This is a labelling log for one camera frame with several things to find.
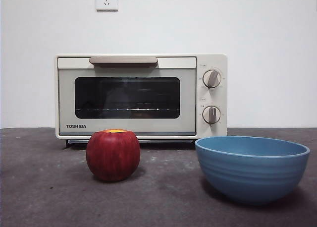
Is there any metal wire oven rack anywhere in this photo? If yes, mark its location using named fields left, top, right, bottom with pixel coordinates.
left=75, top=108, right=180, bottom=112

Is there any white wall socket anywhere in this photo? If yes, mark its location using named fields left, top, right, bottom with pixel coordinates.
left=96, top=0, right=119, bottom=12

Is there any red apple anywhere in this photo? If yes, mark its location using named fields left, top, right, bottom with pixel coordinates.
left=86, top=129, right=141, bottom=183

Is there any blue ribbed bowl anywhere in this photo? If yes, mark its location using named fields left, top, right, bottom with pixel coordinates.
left=194, top=135, right=311, bottom=205

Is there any glass oven door with handle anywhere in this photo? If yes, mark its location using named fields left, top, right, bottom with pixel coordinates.
left=57, top=56, right=197, bottom=136

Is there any cream Toshiba toaster oven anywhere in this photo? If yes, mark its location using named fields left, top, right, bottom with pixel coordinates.
left=54, top=53, right=228, bottom=144

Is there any beige oven knob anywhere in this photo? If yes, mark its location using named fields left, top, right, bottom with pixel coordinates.
left=202, top=69, right=222, bottom=89
left=202, top=105, right=222, bottom=125

